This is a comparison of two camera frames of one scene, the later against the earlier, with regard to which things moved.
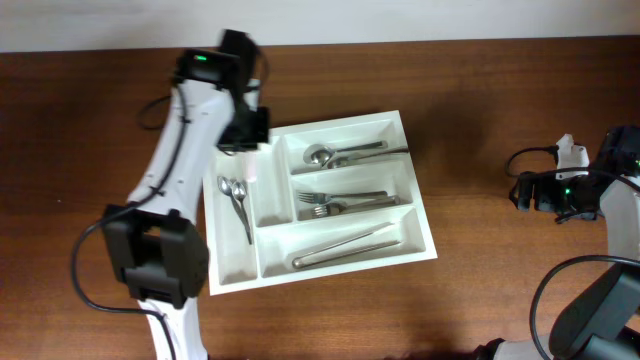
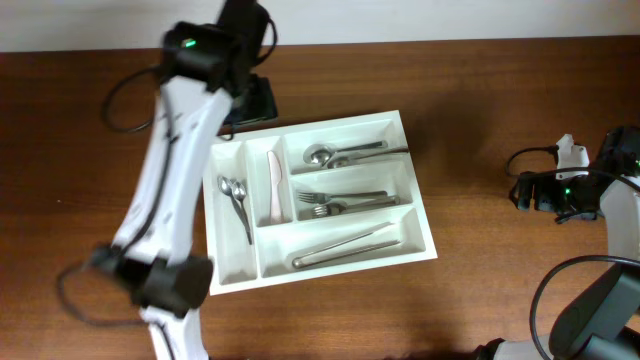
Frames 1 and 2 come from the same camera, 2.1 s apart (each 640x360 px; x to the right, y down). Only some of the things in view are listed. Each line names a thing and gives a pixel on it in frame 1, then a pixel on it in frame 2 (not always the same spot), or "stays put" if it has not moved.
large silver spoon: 321,154 stays put
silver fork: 320,198 stays put
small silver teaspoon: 239,191 stays put
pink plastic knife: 251,168 -> 275,178
